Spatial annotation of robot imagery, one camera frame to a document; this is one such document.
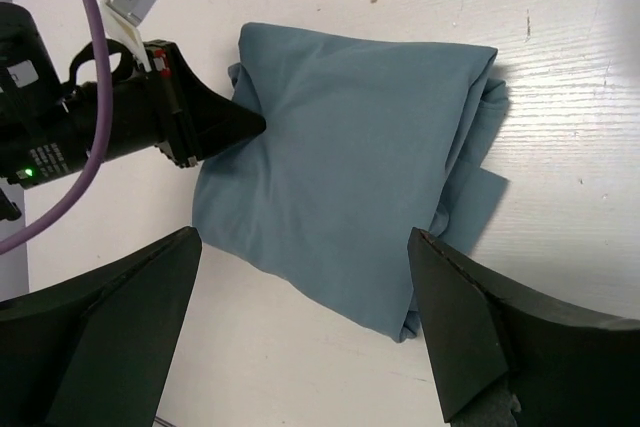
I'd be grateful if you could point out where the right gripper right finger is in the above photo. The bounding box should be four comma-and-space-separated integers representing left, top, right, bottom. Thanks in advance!
408, 228, 639, 426

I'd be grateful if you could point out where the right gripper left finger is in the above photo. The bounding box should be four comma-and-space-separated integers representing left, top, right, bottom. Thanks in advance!
1, 227, 202, 426

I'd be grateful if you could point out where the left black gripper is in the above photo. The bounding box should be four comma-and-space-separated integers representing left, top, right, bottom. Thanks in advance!
1, 40, 266, 189

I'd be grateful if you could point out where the grey-blue t shirt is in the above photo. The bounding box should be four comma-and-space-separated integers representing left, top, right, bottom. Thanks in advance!
192, 23, 509, 342

